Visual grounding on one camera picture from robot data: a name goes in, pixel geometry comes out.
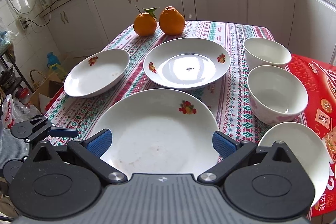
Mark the plain white ceramic bowl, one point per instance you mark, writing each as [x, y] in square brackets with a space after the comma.
[265, 52]

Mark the teal thermos jug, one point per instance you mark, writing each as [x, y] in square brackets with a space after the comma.
[53, 60]

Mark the white plate fruit print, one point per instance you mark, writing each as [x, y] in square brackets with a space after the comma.
[157, 134]
[99, 74]
[183, 66]

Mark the brown cardboard box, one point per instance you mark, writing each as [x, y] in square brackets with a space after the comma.
[46, 92]

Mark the patterned red green tablecloth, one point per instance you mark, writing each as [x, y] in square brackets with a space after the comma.
[231, 98]

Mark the bumpy orange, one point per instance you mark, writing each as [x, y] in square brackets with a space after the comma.
[172, 20]

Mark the wicker basket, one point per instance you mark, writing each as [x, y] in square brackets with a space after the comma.
[35, 78]

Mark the white power strip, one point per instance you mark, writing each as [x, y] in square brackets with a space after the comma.
[23, 23]

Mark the red white plastic bag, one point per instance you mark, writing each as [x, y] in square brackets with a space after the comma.
[8, 113]

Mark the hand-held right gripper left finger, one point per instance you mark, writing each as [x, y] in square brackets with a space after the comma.
[101, 144]

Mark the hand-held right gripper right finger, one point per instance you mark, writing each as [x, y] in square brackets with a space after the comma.
[223, 145]

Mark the orange with green leaves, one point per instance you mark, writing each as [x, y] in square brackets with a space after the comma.
[145, 24]

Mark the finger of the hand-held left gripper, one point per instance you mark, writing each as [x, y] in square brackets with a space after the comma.
[64, 132]

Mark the red printed carton box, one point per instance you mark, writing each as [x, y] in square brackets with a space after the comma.
[315, 87]

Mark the white bowl pink floral print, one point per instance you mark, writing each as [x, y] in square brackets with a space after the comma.
[275, 92]

